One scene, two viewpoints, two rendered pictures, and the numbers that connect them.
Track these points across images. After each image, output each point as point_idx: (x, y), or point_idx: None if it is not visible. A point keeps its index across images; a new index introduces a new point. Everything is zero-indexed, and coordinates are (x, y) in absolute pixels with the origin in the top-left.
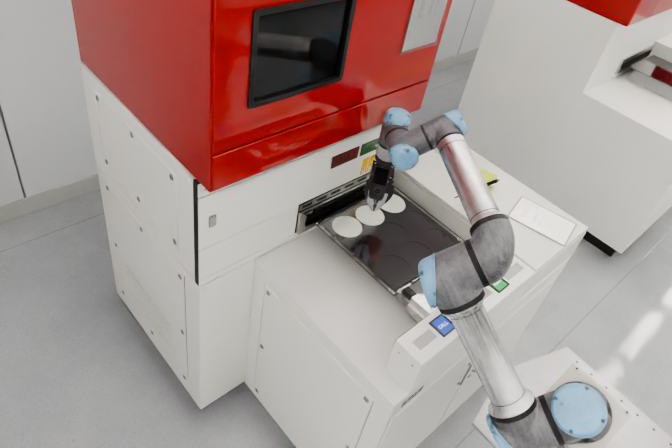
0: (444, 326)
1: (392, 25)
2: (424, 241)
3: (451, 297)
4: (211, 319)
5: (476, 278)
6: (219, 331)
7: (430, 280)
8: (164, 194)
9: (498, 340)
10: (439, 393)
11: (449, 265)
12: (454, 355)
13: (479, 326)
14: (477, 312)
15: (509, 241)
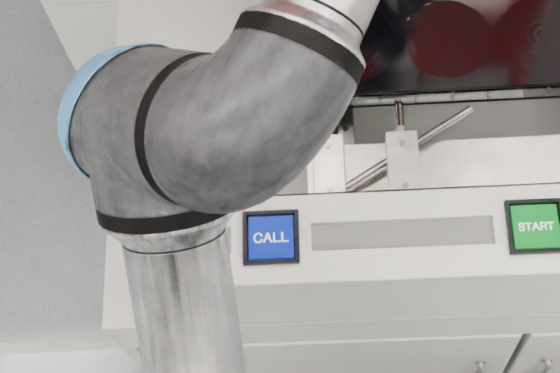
0: (270, 242)
1: None
2: (502, 20)
3: (92, 179)
4: None
5: (137, 170)
6: None
7: (67, 106)
8: None
9: (199, 355)
10: (371, 372)
11: (106, 95)
12: (337, 320)
13: (148, 292)
14: (154, 256)
15: (257, 121)
